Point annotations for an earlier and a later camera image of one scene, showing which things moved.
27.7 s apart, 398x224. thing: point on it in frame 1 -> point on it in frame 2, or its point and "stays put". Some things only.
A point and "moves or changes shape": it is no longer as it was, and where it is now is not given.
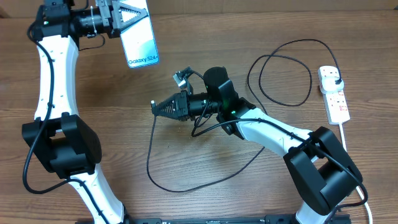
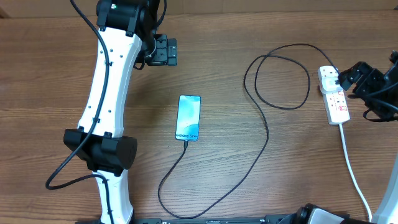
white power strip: [335, 102] stays put
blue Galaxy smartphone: [138, 41] moves or changes shape
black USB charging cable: [201, 182] -> [267, 135]
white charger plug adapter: [328, 84] stays put
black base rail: [232, 219] stays put
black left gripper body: [106, 11] -> [164, 55]
